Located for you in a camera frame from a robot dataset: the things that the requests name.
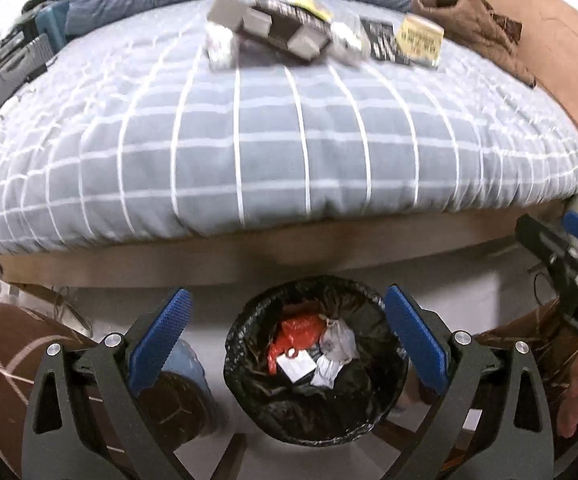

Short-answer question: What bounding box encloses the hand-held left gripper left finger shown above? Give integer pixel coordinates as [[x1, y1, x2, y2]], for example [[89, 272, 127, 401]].
[[22, 287, 193, 480]]

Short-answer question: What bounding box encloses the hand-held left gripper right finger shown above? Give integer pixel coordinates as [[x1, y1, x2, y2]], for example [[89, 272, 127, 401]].
[[384, 285, 554, 480]]

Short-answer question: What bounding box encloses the clear plastic bag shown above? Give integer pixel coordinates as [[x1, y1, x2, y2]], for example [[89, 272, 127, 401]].
[[319, 316, 361, 363]]

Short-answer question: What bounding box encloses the white tissue paper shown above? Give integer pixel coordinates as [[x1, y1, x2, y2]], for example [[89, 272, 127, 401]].
[[310, 355, 350, 389]]

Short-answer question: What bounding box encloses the trash bin with black bag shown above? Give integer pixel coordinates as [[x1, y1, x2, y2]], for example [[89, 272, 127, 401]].
[[224, 275, 410, 447]]

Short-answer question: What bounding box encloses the red plastic bag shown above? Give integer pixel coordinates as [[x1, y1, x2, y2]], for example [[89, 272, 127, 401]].
[[267, 316, 326, 375]]

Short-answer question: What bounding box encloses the white paper card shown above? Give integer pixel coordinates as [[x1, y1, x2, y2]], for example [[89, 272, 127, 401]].
[[276, 350, 317, 383]]

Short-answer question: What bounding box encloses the yellow labelled packet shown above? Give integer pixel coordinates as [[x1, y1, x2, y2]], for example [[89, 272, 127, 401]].
[[394, 15, 444, 70]]

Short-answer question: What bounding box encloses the black wipe sachet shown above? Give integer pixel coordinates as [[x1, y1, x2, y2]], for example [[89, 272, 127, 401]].
[[361, 16, 412, 67]]

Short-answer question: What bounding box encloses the white cardboard box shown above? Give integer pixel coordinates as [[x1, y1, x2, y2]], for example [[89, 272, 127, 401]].
[[205, 22, 241, 72]]

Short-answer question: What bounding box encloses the brown cookie box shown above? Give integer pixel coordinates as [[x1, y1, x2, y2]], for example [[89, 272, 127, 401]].
[[208, 0, 332, 65]]

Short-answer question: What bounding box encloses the blue slipper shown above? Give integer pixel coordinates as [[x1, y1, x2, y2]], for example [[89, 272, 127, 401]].
[[159, 337, 220, 436]]

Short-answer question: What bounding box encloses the person's right leg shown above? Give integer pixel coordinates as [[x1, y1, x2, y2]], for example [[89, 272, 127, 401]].
[[469, 300, 578, 480]]

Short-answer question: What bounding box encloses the wooden headboard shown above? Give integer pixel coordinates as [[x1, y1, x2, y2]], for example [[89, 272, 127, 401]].
[[474, 0, 578, 153]]

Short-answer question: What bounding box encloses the grey checked bed sheet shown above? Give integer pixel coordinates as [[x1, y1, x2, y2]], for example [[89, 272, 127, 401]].
[[0, 0, 578, 261]]

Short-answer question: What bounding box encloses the dark patterned cushion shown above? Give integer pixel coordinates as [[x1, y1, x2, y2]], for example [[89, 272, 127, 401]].
[[489, 2, 524, 36]]

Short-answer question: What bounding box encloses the brown padded coat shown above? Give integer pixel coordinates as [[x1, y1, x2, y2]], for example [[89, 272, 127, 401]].
[[411, 0, 537, 88]]

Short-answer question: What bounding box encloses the grey storage box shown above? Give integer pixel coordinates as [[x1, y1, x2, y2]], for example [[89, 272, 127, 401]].
[[0, 35, 55, 146]]

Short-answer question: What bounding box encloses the wooden bed frame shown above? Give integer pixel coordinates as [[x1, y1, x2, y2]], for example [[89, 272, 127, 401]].
[[0, 200, 577, 288]]

